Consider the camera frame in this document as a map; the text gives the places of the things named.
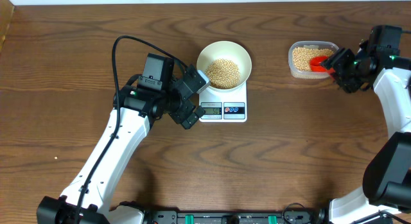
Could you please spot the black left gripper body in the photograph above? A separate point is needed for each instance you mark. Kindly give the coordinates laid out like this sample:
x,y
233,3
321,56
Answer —
x,y
172,102

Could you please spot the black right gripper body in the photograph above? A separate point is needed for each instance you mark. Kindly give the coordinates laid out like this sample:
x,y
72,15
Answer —
x,y
347,70

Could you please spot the red plastic measuring scoop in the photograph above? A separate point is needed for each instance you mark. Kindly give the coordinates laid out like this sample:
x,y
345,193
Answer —
x,y
317,67

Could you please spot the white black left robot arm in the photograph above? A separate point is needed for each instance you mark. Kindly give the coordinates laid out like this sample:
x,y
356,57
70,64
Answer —
x,y
87,199

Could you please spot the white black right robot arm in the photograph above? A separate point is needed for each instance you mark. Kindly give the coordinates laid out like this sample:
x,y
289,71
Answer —
x,y
378,65

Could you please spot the white digital kitchen scale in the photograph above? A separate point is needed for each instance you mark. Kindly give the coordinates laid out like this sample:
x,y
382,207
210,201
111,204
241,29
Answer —
x,y
224,106

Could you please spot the soybeans in bowl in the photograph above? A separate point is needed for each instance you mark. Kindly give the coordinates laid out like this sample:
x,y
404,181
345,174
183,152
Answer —
x,y
223,74

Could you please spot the white round bowl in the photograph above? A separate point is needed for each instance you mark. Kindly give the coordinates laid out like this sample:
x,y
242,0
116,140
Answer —
x,y
226,50

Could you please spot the clear plastic container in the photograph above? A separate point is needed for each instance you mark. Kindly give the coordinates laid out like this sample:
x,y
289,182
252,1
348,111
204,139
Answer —
x,y
313,45

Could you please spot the yellow soybeans pile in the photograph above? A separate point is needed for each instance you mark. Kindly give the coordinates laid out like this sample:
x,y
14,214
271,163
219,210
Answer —
x,y
302,55

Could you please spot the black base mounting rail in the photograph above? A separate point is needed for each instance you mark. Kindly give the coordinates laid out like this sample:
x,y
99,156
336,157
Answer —
x,y
292,216

